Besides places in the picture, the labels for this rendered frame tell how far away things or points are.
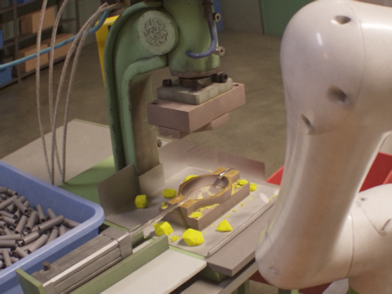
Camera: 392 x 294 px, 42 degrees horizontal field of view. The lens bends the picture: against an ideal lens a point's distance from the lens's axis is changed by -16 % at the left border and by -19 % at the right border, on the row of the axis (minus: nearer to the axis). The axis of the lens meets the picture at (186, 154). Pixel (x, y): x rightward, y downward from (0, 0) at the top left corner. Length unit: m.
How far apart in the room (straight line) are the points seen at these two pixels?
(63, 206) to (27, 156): 0.50
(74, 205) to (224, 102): 0.35
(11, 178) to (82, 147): 0.36
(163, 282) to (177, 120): 0.27
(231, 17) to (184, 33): 6.66
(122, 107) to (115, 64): 0.09
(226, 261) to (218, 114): 0.26
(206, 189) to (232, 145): 2.77
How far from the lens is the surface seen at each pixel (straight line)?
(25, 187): 1.29
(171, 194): 1.18
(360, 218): 0.77
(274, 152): 3.79
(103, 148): 1.59
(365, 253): 0.77
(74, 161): 1.54
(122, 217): 1.14
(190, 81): 1.01
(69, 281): 0.88
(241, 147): 3.89
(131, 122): 1.14
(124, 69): 1.13
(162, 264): 0.98
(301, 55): 0.41
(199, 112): 0.99
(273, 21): 7.22
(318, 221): 0.60
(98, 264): 0.92
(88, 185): 1.29
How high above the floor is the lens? 1.56
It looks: 24 degrees down
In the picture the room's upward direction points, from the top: 5 degrees counter-clockwise
